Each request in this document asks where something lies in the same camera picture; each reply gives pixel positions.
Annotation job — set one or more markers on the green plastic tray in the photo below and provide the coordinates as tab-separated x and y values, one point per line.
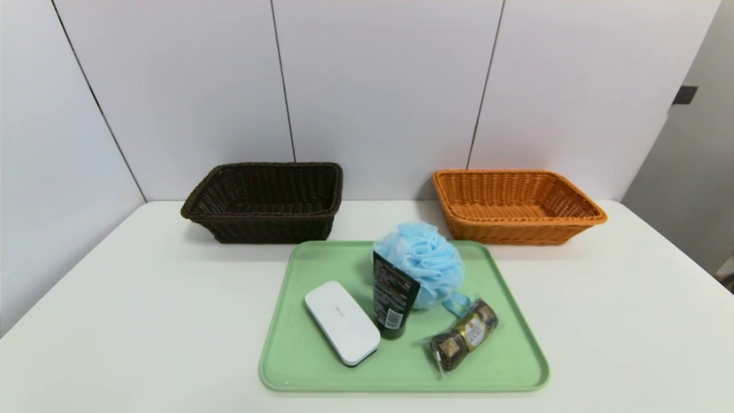
401	367

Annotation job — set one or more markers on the gold chocolate pack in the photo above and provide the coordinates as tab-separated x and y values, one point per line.
467	332

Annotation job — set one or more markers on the black wall fixture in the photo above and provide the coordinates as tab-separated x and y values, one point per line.
685	94

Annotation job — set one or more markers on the orange wicker basket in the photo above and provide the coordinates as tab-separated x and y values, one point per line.
516	232

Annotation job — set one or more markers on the white rectangular plastic case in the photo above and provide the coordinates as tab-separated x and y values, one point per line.
341	321

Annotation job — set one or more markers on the blue mesh bath loofah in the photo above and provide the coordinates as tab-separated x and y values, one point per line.
430	258

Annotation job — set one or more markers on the black cosmetic tube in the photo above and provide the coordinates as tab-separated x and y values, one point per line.
390	292

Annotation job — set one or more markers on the dark brown wicker basket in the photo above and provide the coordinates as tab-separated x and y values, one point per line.
269	229

